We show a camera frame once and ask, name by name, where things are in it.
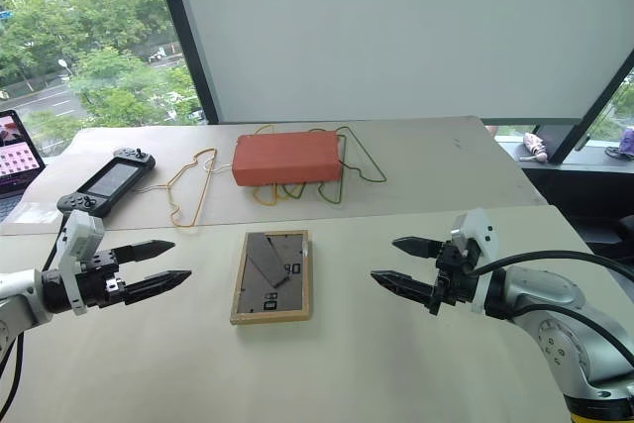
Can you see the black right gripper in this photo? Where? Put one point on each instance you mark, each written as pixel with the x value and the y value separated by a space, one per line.
pixel 453 279

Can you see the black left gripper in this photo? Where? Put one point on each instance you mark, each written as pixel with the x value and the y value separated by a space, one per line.
pixel 101 289

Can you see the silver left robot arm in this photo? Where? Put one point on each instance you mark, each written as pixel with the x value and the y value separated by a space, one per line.
pixel 22 296

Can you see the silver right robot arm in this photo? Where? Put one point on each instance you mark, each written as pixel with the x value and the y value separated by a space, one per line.
pixel 550 304

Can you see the laptop with pink screen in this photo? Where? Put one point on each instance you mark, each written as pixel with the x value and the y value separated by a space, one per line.
pixel 15 155

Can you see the black handheld game console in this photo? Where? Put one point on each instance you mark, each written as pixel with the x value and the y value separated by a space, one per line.
pixel 106 180

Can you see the clear plastic bag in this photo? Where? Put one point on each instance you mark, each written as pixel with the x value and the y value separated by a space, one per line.
pixel 34 215

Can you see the orange rectangular box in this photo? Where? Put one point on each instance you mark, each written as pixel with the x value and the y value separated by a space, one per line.
pixel 287 158

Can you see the pink folded umbrella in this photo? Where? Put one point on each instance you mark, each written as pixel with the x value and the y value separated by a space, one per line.
pixel 534 145

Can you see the grey window sill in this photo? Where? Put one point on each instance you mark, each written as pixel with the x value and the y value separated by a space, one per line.
pixel 569 153

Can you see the purple folded umbrella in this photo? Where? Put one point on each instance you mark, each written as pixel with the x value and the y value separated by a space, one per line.
pixel 628 141

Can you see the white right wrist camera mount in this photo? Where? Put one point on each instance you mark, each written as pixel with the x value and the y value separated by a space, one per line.
pixel 476 225

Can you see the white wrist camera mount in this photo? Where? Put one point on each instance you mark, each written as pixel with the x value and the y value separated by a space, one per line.
pixel 476 225
pixel 81 235

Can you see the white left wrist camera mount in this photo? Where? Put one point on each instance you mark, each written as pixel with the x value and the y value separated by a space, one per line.
pixel 81 235

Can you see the wooden picture frame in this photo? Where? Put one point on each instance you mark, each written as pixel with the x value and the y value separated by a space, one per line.
pixel 257 294

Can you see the large white backdrop board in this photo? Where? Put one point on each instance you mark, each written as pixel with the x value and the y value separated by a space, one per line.
pixel 371 22

